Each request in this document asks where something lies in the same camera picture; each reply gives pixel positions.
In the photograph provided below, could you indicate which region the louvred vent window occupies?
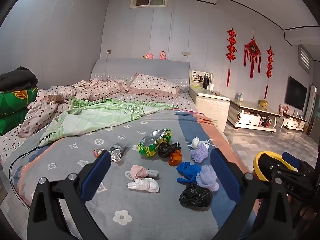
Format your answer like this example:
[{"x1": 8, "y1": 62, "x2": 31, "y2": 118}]
[{"x1": 297, "y1": 45, "x2": 312, "y2": 74}]

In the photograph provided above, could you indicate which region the pink and white plastic bag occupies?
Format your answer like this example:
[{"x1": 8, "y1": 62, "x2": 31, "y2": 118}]
[{"x1": 130, "y1": 164, "x2": 159, "y2": 180}]

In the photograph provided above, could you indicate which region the small black plastic bag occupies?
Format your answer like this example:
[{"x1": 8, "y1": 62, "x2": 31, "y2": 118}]
[{"x1": 157, "y1": 142, "x2": 181, "y2": 158}]

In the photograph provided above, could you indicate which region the red diamond knot decoration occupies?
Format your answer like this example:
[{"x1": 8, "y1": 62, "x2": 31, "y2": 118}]
[{"x1": 244, "y1": 30, "x2": 262, "y2": 78}]

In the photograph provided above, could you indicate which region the white coffee table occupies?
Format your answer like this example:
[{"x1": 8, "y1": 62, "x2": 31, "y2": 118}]
[{"x1": 229, "y1": 99, "x2": 282, "y2": 133}]

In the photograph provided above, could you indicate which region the standing air conditioner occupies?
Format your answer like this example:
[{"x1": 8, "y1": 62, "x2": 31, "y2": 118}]
[{"x1": 308, "y1": 85, "x2": 318, "y2": 120}]

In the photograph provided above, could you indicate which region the large black plastic bag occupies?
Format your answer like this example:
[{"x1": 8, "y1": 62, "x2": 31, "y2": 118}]
[{"x1": 179, "y1": 183, "x2": 213, "y2": 208}]

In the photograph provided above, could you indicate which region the polka dot fitted sheet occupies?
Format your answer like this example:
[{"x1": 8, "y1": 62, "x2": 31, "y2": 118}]
[{"x1": 0, "y1": 91, "x2": 198, "y2": 167}]

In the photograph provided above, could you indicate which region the yellow trash bin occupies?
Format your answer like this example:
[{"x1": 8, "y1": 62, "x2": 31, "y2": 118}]
[{"x1": 252, "y1": 151, "x2": 296, "y2": 183}]

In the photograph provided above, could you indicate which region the orange plastic bag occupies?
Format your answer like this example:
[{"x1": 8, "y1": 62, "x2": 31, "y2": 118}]
[{"x1": 168, "y1": 149, "x2": 182, "y2": 167}]

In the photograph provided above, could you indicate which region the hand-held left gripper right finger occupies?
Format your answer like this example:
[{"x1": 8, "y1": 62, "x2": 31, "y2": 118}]
[{"x1": 209, "y1": 148, "x2": 292, "y2": 240}]

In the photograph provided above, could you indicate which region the black cable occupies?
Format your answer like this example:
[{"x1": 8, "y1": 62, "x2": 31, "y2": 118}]
[{"x1": 8, "y1": 149, "x2": 42, "y2": 198}]

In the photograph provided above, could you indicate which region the dark folded cloth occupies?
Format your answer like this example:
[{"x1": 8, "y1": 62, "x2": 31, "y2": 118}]
[{"x1": 0, "y1": 66, "x2": 38, "y2": 92}]

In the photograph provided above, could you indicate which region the purple foam fruit net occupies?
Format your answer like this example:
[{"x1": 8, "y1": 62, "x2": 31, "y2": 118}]
[
  {"x1": 191, "y1": 142, "x2": 209, "y2": 163},
  {"x1": 196, "y1": 165, "x2": 219, "y2": 191}
]

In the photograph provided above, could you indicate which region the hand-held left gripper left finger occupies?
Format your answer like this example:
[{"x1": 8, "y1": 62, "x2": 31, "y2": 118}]
[{"x1": 27, "y1": 150, "x2": 112, "y2": 240}]

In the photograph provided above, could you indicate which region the cabinet with painted panel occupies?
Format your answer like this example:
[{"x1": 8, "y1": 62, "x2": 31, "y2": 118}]
[{"x1": 310, "y1": 100, "x2": 320, "y2": 143}]

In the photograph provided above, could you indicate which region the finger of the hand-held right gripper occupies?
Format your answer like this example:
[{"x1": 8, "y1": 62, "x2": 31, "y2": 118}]
[
  {"x1": 282, "y1": 152, "x2": 314, "y2": 174},
  {"x1": 260, "y1": 156, "x2": 295, "y2": 180}
]

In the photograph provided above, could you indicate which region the grey padded headboard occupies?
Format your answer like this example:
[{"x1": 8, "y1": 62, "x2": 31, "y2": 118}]
[{"x1": 90, "y1": 58, "x2": 190, "y2": 88}]

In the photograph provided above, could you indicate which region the pink polka dot duvet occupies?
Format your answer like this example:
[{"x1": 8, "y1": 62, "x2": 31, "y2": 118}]
[{"x1": 19, "y1": 78, "x2": 130, "y2": 139}]

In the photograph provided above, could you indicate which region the polka dot pillow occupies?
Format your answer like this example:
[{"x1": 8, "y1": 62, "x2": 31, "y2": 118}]
[{"x1": 128, "y1": 73, "x2": 182, "y2": 98}]

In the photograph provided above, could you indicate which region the white plastic bag pink stripe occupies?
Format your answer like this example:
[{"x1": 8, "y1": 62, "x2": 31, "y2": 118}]
[{"x1": 127, "y1": 178, "x2": 160, "y2": 194}]

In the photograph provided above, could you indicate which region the blue plastic bag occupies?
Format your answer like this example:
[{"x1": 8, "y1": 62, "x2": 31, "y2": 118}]
[{"x1": 176, "y1": 162, "x2": 204, "y2": 184}]

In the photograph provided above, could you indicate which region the wall television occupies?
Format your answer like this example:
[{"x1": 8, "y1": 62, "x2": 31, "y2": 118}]
[{"x1": 285, "y1": 76, "x2": 308, "y2": 112}]

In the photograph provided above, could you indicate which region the silver wrapper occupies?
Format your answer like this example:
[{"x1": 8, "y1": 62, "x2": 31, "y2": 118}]
[{"x1": 109, "y1": 142, "x2": 128, "y2": 162}]

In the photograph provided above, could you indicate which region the green foil snack bag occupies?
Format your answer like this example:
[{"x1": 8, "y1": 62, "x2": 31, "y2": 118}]
[{"x1": 138, "y1": 128, "x2": 172, "y2": 158}]

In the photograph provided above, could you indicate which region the white television stand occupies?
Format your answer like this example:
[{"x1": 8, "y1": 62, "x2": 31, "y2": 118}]
[{"x1": 280, "y1": 111, "x2": 307, "y2": 130}]

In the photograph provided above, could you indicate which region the green leaf print quilt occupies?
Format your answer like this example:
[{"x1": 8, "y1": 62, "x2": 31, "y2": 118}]
[
  {"x1": 0, "y1": 86, "x2": 40, "y2": 110},
  {"x1": 0, "y1": 107, "x2": 30, "y2": 135}
]

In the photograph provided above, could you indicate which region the green patterned blanket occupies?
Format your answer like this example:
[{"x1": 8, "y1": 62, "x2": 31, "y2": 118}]
[{"x1": 37, "y1": 97, "x2": 178, "y2": 147}]

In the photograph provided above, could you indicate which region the white knotted plastic bag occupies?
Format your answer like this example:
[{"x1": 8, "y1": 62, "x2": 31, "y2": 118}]
[{"x1": 191, "y1": 137, "x2": 215, "y2": 149}]

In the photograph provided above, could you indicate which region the white bedside cabinet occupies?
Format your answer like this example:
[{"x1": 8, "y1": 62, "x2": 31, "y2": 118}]
[{"x1": 189, "y1": 69, "x2": 230, "y2": 133}]

